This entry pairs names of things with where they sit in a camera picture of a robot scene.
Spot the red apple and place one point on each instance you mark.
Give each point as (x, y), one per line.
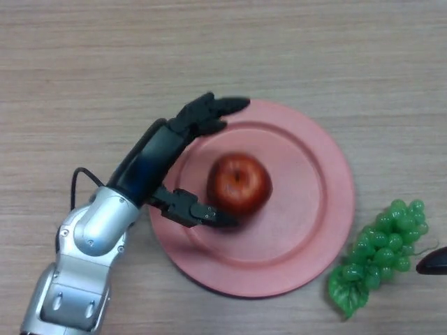
(239, 185)

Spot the green plastic grape bunch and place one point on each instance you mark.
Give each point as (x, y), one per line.
(380, 247)

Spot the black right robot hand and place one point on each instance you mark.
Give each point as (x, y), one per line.
(434, 263)

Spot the pink round plate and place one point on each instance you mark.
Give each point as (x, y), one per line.
(300, 209)

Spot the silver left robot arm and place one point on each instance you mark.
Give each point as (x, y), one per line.
(87, 244)

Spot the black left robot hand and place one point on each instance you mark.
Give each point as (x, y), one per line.
(153, 157)

